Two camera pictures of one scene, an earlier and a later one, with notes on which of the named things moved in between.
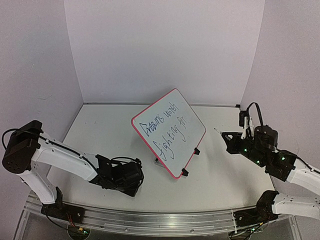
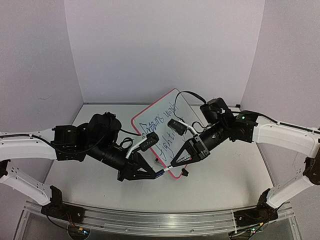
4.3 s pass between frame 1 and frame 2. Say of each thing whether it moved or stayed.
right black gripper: moved
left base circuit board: stayed
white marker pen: moved
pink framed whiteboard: stayed
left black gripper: moved
